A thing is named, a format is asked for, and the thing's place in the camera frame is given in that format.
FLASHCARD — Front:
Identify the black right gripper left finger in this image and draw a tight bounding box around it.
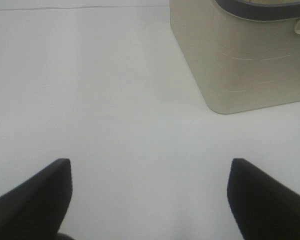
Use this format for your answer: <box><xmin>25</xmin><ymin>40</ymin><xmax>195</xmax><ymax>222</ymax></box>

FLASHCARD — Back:
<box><xmin>0</xmin><ymin>158</ymin><xmax>72</xmax><ymax>240</ymax></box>

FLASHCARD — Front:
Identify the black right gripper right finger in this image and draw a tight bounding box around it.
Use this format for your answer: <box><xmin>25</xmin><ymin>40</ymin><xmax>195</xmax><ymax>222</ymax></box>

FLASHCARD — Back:
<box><xmin>227</xmin><ymin>158</ymin><xmax>300</xmax><ymax>240</ymax></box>

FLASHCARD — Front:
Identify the beige storage bin grey rim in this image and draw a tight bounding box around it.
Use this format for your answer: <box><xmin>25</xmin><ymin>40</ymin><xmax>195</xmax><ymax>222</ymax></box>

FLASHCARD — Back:
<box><xmin>169</xmin><ymin>0</ymin><xmax>300</xmax><ymax>114</ymax></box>

